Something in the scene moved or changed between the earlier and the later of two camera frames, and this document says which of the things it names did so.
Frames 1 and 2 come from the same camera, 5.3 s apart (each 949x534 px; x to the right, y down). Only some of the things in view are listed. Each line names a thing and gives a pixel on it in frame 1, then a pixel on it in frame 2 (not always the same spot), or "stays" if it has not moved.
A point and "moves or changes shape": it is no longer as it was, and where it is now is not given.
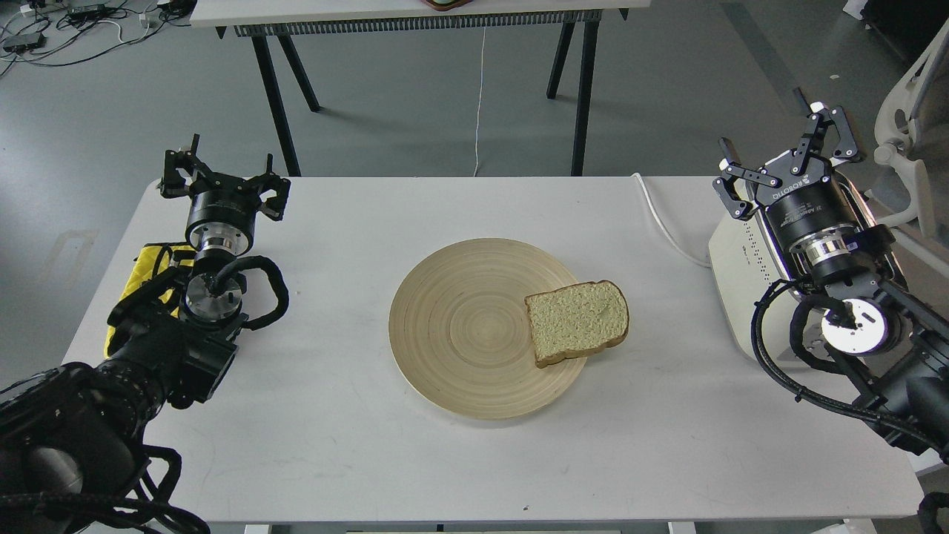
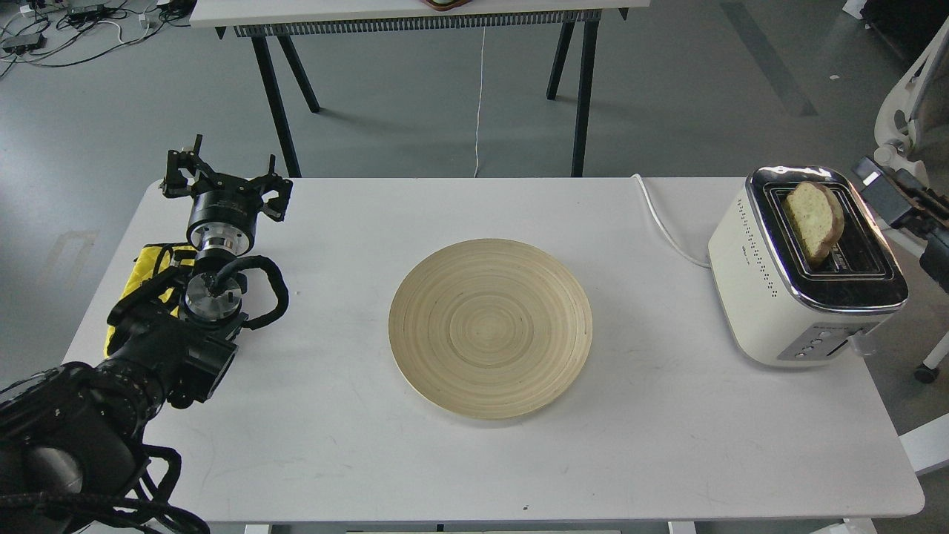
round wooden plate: (460, 334) stays
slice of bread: (577, 319) moves or changes shape
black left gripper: (222, 211) stays
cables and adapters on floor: (51, 33) stays
